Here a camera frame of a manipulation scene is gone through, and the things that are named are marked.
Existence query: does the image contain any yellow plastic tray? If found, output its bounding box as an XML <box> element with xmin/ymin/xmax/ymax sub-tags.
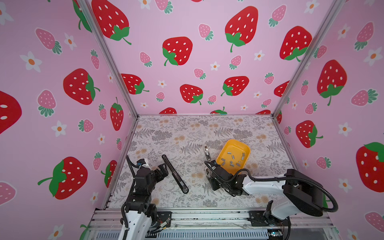
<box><xmin>216</xmin><ymin>139</ymin><xmax>251</xmax><ymax>175</ymax></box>

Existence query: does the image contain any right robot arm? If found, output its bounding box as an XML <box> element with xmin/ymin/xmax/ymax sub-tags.
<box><xmin>205</xmin><ymin>161</ymin><xmax>339</xmax><ymax>226</ymax></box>

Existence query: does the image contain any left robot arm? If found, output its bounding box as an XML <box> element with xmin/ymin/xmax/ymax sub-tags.
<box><xmin>118</xmin><ymin>156</ymin><xmax>169</xmax><ymax>240</ymax></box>

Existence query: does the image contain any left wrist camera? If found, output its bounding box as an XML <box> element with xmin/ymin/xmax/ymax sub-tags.
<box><xmin>137</xmin><ymin>159</ymin><xmax>150</xmax><ymax>168</ymax></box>

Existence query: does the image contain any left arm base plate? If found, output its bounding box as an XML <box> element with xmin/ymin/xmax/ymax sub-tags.
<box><xmin>150</xmin><ymin>211</ymin><xmax>172</xmax><ymax>229</ymax></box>

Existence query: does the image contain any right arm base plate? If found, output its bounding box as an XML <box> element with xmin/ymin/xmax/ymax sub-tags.
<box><xmin>247</xmin><ymin>211</ymin><xmax>291</xmax><ymax>227</ymax></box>

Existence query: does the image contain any aluminium front rail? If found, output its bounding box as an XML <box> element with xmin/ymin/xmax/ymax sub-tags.
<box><xmin>88</xmin><ymin>207</ymin><xmax>334</xmax><ymax>240</ymax></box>

